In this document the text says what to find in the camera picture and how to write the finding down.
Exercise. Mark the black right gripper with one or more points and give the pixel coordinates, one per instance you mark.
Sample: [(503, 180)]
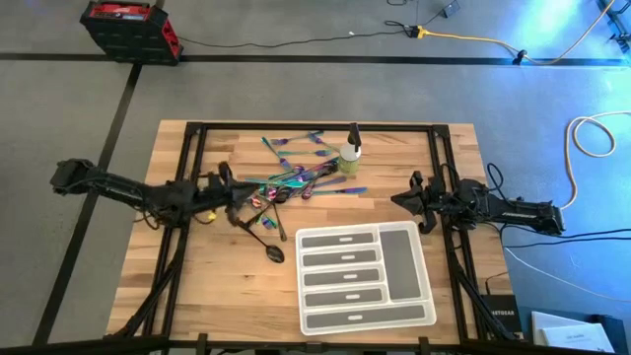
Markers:
[(431, 202)]

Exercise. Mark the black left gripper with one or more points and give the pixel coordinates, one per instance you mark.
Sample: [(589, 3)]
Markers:
[(217, 192)]

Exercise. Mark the iridescent table knife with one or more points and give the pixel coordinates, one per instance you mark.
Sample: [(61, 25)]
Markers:
[(352, 190), (315, 171), (291, 183), (335, 181)]

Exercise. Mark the white cutlery tray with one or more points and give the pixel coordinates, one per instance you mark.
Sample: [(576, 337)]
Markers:
[(399, 263)]

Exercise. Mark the large black spoon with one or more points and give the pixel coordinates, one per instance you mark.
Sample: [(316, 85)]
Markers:
[(275, 253)]

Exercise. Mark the spray bottle with yellow liquid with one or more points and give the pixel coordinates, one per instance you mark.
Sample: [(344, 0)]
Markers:
[(350, 163)]

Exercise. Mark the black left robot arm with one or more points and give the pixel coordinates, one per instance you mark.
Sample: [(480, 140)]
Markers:
[(123, 190)]

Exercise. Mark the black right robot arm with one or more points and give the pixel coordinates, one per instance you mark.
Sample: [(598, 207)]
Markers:
[(522, 214)]

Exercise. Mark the iridescent spoon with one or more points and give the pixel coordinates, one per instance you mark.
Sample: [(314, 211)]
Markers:
[(323, 153), (285, 163)]

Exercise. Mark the black network router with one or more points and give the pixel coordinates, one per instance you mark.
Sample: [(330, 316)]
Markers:
[(500, 313)]

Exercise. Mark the black power plug block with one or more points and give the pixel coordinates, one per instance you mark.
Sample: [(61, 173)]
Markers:
[(410, 31)]

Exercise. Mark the red and black tool case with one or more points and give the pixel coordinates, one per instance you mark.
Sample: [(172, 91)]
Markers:
[(128, 34)]

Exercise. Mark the black foot pedal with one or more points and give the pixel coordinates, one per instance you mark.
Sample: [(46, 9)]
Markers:
[(451, 8)]

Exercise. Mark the white paper booklet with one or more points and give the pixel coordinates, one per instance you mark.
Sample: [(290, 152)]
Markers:
[(567, 335)]

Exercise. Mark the black metal stand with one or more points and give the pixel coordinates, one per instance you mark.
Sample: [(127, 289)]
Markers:
[(618, 24)]

